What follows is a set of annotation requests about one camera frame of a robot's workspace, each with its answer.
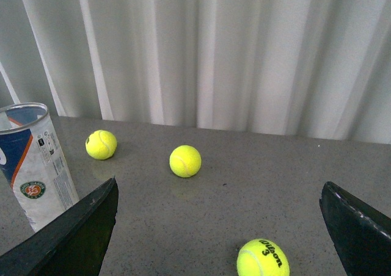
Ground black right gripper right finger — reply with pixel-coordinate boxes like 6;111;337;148
320;181;390;275

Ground white pleated curtain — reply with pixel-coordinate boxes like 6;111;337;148
1;0;390;143

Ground yellow tennis ball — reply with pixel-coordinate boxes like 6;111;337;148
85;130;117;160
169;145;202;178

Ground Wilson tennis ball can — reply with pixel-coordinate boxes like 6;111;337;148
1;103;79;231

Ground Wilson 3 tennis ball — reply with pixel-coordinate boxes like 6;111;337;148
236;238;290;276

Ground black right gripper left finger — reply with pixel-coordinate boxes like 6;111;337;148
1;178;119;275

